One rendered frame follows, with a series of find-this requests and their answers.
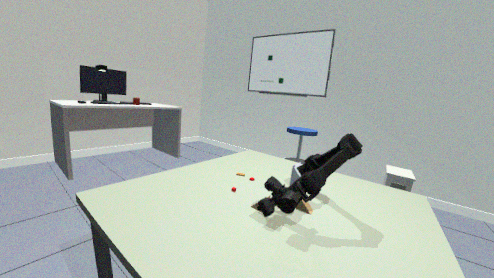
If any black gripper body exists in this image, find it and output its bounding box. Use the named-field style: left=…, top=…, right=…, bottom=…
left=258, top=187, right=287, bottom=217

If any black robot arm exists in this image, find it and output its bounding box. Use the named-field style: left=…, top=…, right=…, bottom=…
left=264, top=133, right=363, bottom=214

